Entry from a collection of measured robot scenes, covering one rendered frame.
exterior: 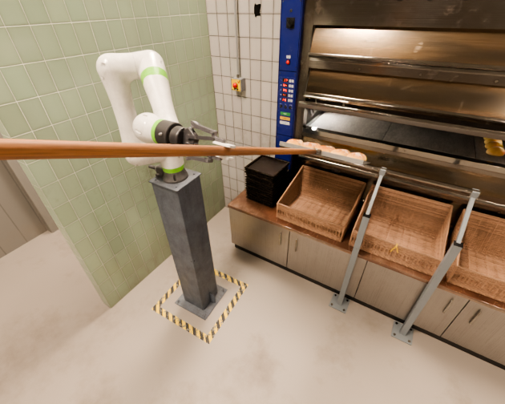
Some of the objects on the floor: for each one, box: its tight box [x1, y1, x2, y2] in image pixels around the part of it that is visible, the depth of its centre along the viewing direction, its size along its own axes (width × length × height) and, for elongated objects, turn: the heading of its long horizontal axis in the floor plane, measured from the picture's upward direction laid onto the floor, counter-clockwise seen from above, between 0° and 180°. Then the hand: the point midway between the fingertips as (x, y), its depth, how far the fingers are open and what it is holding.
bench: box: [228, 188, 505, 378], centre depth 222 cm, size 56×242×58 cm, turn 60°
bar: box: [280, 145, 481, 345], centre depth 197 cm, size 31×127×118 cm, turn 60°
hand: (223, 150), depth 84 cm, fingers closed on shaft, 3 cm apart
